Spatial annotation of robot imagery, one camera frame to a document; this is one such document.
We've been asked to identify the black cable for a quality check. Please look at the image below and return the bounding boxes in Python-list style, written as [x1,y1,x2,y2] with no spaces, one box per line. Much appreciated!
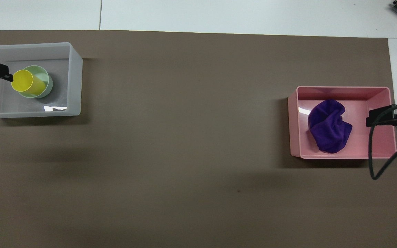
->
[369,103,397,180]

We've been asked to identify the yellow plastic cup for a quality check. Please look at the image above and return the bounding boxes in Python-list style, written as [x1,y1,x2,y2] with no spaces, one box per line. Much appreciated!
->
[11,69,47,98]

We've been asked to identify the green plastic cup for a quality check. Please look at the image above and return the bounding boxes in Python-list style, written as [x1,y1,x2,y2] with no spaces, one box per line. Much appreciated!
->
[22,65,53,99]

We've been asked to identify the purple cloth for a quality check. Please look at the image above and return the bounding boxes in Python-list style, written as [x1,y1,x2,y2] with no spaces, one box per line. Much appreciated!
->
[307,99,353,154]

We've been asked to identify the pink plastic box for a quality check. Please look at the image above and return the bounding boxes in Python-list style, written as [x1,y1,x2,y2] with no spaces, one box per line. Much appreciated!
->
[287,86,397,160]

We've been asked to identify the translucent white plastic box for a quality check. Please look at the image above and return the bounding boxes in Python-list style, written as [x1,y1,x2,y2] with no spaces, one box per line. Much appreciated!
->
[0,42,83,119]

